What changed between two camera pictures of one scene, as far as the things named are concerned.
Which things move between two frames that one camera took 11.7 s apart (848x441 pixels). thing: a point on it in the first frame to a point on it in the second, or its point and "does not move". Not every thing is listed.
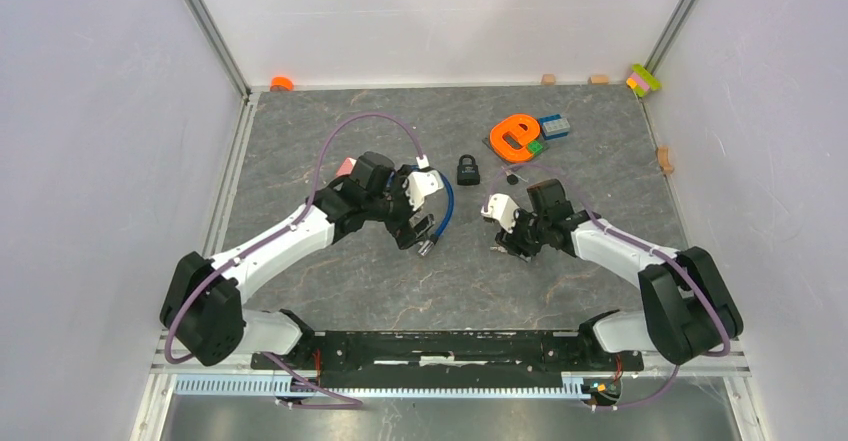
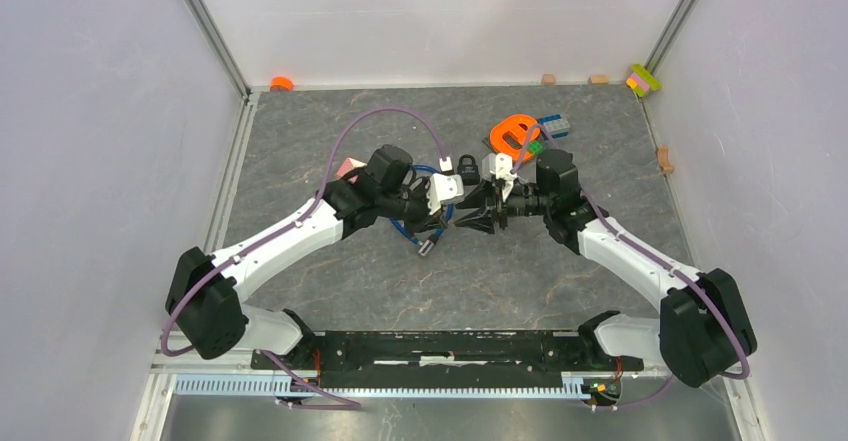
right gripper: (512, 241) to (483, 218)
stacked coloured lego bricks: (642, 80) does not move
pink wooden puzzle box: (347, 167) does not move
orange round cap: (281, 84) does not move
